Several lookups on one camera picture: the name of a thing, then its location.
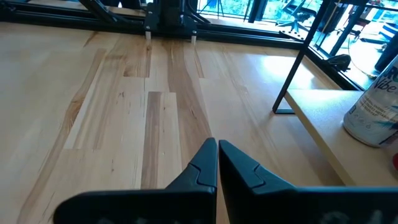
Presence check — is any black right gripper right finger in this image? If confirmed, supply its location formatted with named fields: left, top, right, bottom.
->
left=219, top=139, right=398, bottom=224

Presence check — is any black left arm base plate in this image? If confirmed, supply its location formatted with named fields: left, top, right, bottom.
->
left=143, top=0, right=200, bottom=44

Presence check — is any black cylinder post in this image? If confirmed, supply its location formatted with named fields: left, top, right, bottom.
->
left=374, top=34, right=398, bottom=73

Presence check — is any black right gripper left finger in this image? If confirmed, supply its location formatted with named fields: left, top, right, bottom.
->
left=52, top=138, right=218, bottom=224

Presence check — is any wooden shelf black metal frame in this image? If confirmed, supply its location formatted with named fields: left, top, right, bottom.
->
left=272, top=0, right=398, bottom=187

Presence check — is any slim white beverage can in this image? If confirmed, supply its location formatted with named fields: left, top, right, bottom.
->
left=343, top=54, right=398, bottom=149

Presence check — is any black aluminium table frame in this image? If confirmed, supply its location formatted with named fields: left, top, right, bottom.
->
left=0, top=0, right=363, bottom=91

